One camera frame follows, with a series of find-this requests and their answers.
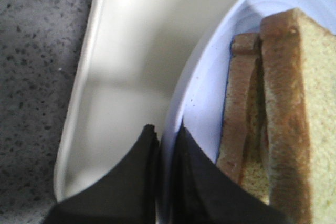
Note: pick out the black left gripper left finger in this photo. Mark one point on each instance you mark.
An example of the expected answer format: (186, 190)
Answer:
(126, 194)

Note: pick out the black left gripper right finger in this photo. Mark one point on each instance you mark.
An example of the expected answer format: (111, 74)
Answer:
(201, 193)

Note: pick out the light blue plate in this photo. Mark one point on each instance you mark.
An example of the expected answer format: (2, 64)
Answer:
(198, 99)

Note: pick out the bread slice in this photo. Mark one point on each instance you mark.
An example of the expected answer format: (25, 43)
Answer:
(243, 152)
(299, 81)

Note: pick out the white bear tray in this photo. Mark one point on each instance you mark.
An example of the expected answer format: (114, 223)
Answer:
(132, 56)

